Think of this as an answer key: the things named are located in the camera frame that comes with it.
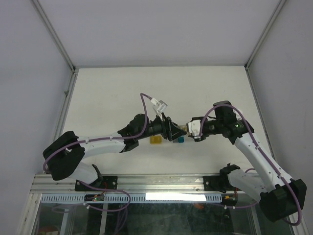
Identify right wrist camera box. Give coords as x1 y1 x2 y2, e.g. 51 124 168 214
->
186 117 202 139

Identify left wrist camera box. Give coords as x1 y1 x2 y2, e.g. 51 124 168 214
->
150 98 168 117

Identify aluminium frame post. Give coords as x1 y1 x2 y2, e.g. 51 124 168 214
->
245 0 287 69
30 0 76 71

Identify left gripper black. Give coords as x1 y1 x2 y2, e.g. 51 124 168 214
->
137 113 186 141

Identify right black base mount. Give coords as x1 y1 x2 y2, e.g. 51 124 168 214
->
203 164 241 193

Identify left aluminium frame post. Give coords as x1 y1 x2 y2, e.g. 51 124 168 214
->
30 0 76 71

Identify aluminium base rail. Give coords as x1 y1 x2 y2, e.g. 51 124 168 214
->
33 173 265 196

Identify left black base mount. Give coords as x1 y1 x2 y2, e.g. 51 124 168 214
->
75 164 118 191

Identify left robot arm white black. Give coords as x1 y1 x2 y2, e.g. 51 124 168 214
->
43 114 187 190

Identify weekly pill organizer box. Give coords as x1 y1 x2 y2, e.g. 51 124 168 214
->
150 135 184 145

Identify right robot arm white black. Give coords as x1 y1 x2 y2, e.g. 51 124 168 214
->
187 101 307 226

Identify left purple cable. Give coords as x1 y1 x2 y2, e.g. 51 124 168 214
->
43 93 157 173

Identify clear bottle yellow capsules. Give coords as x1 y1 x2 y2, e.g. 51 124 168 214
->
178 125 188 135

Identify right aluminium frame post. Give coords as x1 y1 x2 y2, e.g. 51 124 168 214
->
245 0 287 69

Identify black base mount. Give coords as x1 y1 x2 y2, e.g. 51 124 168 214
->
75 164 118 191
203 164 241 193

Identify grey slotted cable duct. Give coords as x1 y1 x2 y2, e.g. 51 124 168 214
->
41 192 222 204

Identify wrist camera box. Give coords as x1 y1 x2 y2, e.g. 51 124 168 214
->
186 117 202 139
150 98 168 117

